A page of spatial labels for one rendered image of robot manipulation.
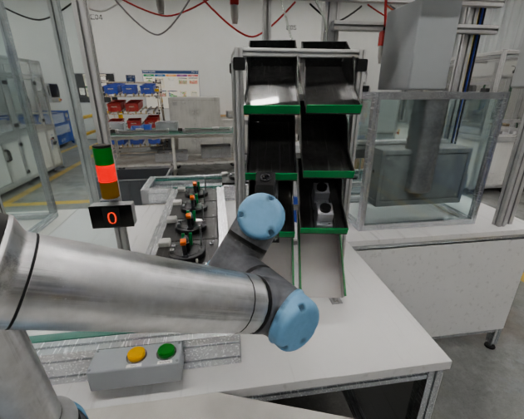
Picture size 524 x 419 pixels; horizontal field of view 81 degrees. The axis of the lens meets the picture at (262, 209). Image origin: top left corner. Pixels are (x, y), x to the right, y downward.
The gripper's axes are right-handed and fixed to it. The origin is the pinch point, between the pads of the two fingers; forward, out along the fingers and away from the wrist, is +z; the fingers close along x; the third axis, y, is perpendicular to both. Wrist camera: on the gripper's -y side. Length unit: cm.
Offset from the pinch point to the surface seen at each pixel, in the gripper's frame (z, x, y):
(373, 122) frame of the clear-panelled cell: 59, 49, -46
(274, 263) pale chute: 11.6, 2.8, 14.3
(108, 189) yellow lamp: 5.2, -45.8, -6.7
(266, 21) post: 77, -2, -109
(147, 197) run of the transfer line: 115, -78, -16
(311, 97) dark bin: -5.1, 11.7, -30.0
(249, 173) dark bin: -7.3, -3.7, -9.6
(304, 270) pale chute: 12.8, 12.2, 16.6
